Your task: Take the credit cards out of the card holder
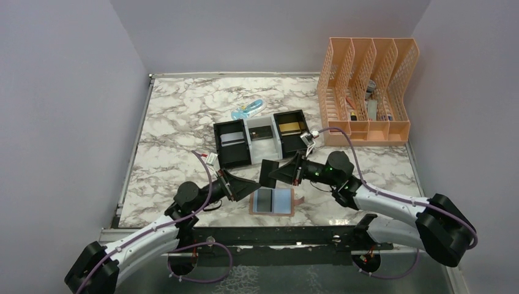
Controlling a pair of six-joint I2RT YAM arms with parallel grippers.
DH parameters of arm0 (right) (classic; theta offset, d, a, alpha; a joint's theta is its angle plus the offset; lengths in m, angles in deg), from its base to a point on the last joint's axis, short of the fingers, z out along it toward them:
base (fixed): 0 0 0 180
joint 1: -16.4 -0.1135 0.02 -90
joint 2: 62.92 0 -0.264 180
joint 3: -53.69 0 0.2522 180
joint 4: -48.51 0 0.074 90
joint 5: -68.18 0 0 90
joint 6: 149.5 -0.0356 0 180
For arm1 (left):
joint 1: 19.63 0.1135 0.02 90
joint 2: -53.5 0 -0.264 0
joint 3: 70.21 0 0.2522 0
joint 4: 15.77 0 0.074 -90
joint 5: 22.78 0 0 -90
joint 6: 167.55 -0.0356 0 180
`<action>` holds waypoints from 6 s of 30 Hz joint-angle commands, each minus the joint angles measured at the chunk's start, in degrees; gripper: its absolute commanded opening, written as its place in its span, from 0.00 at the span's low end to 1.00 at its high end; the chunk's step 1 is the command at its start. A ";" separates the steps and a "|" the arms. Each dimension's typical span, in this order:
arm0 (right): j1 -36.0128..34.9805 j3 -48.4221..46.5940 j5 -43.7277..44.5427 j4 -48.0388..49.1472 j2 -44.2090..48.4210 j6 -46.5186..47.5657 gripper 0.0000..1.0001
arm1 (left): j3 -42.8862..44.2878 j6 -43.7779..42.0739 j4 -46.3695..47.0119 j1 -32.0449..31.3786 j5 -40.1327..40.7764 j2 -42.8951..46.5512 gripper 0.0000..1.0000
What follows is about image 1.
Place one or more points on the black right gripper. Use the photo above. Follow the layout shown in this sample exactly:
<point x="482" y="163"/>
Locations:
<point x="287" y="172"/>

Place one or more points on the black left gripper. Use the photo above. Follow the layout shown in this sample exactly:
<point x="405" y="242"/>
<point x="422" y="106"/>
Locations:
<point x="239" y="188"/>

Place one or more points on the grey card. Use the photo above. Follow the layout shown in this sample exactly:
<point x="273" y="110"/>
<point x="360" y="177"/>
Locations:
<point x="267" y="166"/>

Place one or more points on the brown leather card holder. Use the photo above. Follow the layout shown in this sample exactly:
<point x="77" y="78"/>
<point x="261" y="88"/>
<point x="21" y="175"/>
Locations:
<point x="284" y="202"/>

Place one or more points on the white tray bin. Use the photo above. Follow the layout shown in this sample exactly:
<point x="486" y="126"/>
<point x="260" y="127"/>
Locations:
<point x="269" y="149"/>

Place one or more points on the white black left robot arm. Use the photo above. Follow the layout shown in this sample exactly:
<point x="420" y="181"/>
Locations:
<point x="101" y="268"/>

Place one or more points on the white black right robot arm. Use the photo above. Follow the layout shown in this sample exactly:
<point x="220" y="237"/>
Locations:
<point x="434" y="225"/>

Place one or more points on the black credit card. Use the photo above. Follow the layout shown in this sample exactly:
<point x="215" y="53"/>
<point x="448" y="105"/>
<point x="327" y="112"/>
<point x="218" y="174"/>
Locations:
<point x="260" y="133"/>

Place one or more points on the gold credit card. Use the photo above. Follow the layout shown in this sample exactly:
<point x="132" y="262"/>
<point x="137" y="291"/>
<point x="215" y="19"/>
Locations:
<point x="290" y="128"/>

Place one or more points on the silver credit card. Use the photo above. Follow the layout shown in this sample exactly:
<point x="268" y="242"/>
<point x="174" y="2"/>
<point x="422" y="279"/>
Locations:
<point x="230" y="139"/>

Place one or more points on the blue packaged tool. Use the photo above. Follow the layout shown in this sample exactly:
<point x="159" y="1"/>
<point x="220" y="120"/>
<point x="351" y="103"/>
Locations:
<point x="249" y="110"/>

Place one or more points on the grey staples box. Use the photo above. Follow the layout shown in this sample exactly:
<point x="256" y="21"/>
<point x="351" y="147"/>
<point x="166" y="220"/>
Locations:
<point x="372" y="106"/>

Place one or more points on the peach plastic file organizer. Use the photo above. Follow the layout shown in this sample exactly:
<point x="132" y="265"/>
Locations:
<point x="361" y="90"/>

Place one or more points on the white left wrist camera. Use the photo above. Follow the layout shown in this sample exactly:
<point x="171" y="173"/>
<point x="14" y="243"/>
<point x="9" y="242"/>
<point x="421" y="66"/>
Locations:
<point x="211" y="159"/>

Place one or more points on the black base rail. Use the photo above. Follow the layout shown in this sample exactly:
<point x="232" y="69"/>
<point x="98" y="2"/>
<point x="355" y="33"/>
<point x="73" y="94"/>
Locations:
<point x="345" y="237"/>

